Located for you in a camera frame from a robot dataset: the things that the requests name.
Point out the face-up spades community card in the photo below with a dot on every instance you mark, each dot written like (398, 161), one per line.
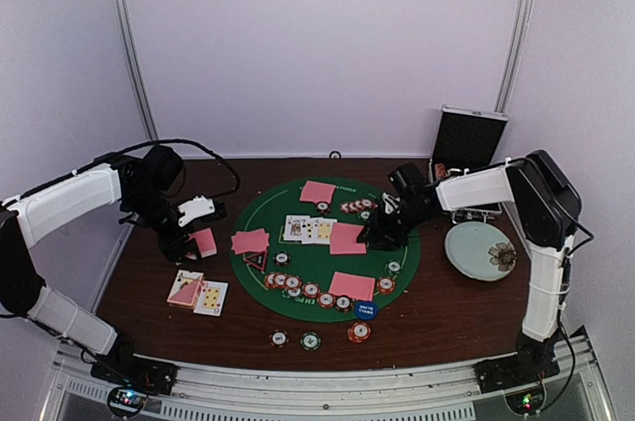
(310, 230)

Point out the green chip seat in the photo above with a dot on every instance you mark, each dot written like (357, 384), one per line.
(323, 207)
(393, 267)

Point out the pale green ceramic plate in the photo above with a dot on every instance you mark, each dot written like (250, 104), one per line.
(480, 251)

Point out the card deck box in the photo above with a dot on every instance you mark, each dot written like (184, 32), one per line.
(186, 289)

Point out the red-backed card seat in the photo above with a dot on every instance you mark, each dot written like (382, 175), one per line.
(317, 192)
(344, 284)

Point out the single red-backed card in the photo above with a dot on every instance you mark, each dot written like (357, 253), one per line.
(243, 241)

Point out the green chip top seat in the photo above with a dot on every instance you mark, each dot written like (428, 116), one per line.
(323, 207)

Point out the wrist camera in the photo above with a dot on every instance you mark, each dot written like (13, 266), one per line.
(195, 208)
(390, 204)

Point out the aluminium front rail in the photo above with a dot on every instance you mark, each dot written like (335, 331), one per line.
(448, 391)

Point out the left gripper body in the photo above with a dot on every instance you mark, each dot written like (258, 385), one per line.
(168, 242)

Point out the black red all-in triangle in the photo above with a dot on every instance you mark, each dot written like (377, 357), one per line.
(256, 260)

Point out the face-down community card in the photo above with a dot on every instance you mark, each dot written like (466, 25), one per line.
(343, 239)

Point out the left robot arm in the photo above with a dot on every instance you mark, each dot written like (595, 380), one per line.
(137, 180)

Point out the green poker chip stack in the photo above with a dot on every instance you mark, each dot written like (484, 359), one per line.
(310, 341)

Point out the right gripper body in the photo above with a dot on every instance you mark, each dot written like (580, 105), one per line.
(395, 229)

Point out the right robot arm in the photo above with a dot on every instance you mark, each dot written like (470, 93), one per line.
(547, 205)

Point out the red-backed card top seat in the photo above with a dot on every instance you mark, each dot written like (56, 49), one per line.
(317, 192)

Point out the red five poker chip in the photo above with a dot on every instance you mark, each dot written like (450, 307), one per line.
(386, 285)

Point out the orange-red poker chip stack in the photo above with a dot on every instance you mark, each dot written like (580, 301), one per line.
(359, 332)

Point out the aluminium poker chip case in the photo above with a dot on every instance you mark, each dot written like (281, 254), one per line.
(465, 140)

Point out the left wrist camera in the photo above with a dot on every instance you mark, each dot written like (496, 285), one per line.
(195, 208)

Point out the round green poker mat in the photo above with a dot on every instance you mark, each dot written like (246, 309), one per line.
(312, 262)

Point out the face-up diamonds card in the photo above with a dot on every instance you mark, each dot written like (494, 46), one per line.
(211, 299)

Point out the brown poker chip stack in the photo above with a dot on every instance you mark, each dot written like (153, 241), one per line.
(279, 339)

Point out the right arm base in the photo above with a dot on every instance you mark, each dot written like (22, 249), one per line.
(508, 372)

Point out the brown chip top seat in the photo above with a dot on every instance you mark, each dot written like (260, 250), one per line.
(282, 258)

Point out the red-backed card deck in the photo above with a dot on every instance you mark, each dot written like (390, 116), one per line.
(205, 242)

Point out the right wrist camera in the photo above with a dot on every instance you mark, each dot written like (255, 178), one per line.
(390, 204)

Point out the blue small blind button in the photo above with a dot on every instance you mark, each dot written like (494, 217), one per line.
(365, 310)

